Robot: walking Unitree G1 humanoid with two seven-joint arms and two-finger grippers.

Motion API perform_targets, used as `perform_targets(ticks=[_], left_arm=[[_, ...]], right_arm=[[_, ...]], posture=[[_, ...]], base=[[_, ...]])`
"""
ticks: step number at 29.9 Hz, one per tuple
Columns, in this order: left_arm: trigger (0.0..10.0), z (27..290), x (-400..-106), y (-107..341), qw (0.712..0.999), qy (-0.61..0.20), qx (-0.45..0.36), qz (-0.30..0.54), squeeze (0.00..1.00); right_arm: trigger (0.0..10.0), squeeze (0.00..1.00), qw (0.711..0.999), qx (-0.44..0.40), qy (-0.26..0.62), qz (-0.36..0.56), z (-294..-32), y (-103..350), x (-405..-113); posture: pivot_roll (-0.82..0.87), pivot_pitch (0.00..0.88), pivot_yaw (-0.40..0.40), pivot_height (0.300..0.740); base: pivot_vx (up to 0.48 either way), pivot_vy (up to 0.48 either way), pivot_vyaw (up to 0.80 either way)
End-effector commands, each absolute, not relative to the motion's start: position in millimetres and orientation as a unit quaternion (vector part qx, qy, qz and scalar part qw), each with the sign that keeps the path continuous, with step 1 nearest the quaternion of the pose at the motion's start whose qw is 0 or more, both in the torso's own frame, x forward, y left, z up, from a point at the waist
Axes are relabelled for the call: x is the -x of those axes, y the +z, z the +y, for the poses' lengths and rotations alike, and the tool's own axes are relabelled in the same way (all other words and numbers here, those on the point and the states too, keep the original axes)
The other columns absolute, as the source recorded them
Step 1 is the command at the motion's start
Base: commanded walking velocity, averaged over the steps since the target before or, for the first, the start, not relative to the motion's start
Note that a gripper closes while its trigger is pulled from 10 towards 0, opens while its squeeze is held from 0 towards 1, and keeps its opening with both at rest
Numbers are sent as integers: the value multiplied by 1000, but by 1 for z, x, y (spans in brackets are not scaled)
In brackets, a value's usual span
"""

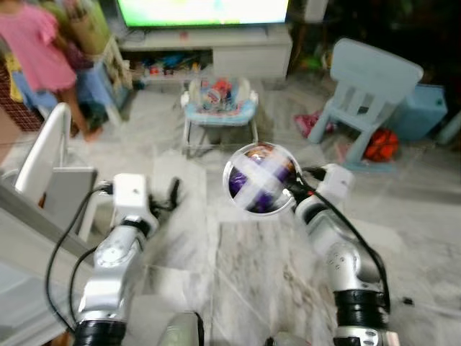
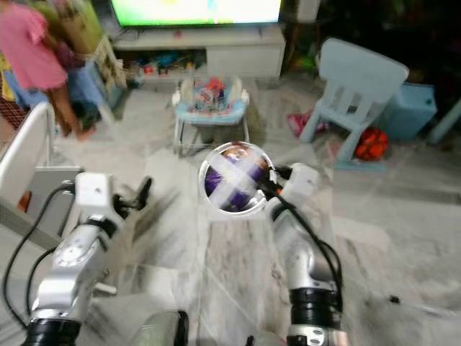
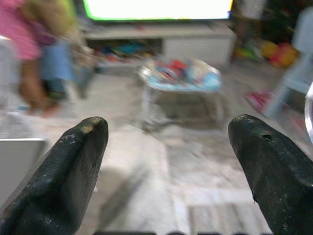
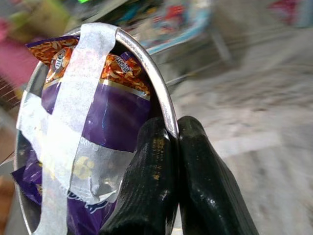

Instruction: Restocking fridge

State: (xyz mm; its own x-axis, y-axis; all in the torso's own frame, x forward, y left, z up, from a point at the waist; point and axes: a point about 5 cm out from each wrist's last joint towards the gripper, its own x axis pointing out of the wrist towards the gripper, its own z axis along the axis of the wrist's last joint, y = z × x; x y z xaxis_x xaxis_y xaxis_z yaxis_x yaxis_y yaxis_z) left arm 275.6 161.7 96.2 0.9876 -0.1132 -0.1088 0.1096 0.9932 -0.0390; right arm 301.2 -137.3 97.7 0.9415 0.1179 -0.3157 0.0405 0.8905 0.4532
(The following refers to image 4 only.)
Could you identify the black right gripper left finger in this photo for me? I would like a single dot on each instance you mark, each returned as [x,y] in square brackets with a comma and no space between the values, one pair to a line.
[146,183]

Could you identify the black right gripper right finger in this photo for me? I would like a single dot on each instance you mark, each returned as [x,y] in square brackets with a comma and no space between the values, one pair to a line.
[210,183]

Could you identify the steel bowl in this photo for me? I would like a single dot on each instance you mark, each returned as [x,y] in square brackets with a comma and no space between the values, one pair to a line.
[156,73]

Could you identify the purple snack packet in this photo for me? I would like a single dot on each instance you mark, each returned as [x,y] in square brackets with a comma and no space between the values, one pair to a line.
[115,115]

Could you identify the long white tape strip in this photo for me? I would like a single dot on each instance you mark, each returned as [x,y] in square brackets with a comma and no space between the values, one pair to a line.
[73,93]

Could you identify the wide white tape strip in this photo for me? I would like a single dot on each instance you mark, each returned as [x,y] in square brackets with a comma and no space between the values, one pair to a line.
[29,117]

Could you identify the pink cloth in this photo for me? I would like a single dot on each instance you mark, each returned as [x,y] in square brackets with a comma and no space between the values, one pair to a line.
[14,61]

